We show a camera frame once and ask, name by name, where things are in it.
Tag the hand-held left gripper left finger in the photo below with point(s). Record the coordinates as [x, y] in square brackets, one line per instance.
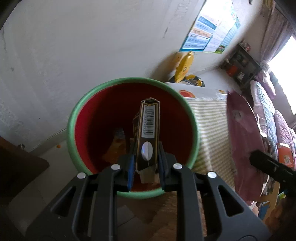
[130, 172]

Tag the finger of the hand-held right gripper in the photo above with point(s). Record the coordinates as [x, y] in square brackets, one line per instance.
[270, 165]

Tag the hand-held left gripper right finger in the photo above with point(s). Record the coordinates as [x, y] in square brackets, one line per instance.
[161, 172]

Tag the black gold box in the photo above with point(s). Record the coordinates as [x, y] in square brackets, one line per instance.
[148, 129]

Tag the red bin with green rim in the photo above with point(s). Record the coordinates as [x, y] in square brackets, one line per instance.
[97, 111]

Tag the orange box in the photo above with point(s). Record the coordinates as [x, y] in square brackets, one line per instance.
[286, 156]

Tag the pink cloth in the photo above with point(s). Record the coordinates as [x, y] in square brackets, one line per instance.
[245, 143]

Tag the bed with plaid blanket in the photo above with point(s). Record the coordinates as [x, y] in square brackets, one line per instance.
[266, 109]

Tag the striped tablecloth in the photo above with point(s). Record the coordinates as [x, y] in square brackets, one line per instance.
[210, 129]

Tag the pink purple pillow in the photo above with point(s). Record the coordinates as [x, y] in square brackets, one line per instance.
[269, 83]

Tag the white table with orange print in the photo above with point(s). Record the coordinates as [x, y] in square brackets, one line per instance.
[203, 91]

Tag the bright window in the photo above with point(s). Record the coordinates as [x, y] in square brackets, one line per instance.
[285, 74]

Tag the red container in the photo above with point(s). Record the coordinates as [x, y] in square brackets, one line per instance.
[232, 69]

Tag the yellow plastic toy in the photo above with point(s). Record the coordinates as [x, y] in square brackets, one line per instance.
[183, 67]

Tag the dark shelf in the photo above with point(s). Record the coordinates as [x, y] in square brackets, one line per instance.
[242, 60]

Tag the dark wooden cabinet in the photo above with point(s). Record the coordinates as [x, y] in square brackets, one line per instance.
[20, 169]

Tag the pale floral curtain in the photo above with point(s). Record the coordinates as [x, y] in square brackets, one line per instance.
[275, 30]

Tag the wall poster with cartoon picture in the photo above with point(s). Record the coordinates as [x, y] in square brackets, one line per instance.
[227, 27]

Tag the wall poster with coloured rows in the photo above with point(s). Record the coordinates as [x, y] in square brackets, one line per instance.
[198, 32]

